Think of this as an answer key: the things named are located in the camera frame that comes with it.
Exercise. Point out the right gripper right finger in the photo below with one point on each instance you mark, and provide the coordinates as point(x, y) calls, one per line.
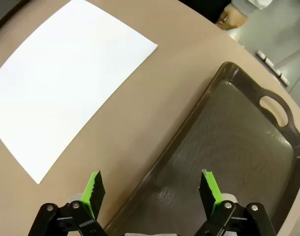
point(211, 196)

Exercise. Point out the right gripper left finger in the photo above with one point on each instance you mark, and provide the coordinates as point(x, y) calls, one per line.
point(91, 196)

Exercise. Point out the person's left forearm grey sleeve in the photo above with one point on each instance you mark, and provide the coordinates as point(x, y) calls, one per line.
point(248, 6)

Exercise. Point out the person's left hand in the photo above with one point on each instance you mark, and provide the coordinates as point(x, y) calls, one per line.
point(232, 18)

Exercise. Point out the white A4 paper stack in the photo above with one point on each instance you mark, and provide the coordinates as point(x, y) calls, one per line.
point(66, 86)

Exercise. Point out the white floor power strip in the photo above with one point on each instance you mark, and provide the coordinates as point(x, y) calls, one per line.
point(273, 67)

